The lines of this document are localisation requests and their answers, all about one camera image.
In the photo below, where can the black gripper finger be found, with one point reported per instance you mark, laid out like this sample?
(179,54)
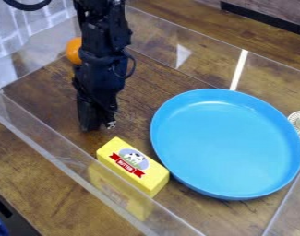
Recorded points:
(108,117)
(90,120)

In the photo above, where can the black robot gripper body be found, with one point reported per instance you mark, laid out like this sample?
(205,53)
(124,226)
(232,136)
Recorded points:
(100,80)

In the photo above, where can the orange ball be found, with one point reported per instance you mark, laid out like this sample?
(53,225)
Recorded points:
(73,50)

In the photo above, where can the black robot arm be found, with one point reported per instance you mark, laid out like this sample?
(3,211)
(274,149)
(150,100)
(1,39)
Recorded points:
(104,26)

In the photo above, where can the blue round tray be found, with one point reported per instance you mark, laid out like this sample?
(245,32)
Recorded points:
(227,143)

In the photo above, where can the yellow toy butter block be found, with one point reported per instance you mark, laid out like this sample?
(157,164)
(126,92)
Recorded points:
(134,166)

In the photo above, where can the clear acrylic enclosure wall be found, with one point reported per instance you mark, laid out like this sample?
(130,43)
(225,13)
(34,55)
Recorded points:
(189,47)

